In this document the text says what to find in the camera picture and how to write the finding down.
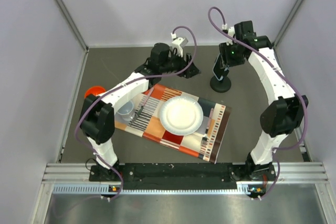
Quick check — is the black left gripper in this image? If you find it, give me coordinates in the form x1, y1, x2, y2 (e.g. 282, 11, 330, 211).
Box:
160, 49, 201, 79

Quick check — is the phone with light blue case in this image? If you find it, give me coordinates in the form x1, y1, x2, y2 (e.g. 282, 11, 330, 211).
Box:
213, 56, 227, 81

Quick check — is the black phone stand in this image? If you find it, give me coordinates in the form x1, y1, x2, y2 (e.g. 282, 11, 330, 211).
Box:
210, 74, 232, 93

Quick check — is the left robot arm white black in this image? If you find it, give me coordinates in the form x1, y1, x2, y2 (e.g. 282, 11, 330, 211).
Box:
76, 42, 200, 180

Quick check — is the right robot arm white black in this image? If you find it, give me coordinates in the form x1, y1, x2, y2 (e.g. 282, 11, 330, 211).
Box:
219, 20, 308, 181

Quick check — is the white paper plate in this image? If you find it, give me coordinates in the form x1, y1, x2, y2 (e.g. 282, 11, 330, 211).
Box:
159, 96, 204, 136

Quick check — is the colourful patterned placemat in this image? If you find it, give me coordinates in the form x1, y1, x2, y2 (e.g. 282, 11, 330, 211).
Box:
114, 84, 232, 163

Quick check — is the grey small mug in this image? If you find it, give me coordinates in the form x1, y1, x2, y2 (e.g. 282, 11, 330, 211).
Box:
117, 100, 135, 122

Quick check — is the orange plastic bowl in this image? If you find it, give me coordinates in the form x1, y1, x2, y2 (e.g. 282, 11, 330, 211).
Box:
84, 86, 106, 98

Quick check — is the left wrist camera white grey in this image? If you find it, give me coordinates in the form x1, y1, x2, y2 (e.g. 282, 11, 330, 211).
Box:
171, 33, 188, 57

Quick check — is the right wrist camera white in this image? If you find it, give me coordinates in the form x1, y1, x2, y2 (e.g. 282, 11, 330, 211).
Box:
222, 24, 235, 45

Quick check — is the pink handled fork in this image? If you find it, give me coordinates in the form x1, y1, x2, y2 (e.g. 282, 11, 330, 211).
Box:
135, 87, 154, 119

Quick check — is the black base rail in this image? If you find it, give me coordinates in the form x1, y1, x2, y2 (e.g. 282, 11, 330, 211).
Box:
88, 162, 279, 190

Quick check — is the grey slotted cable duct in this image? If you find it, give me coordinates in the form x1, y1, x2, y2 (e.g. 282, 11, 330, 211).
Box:
53, 184, 261, 195

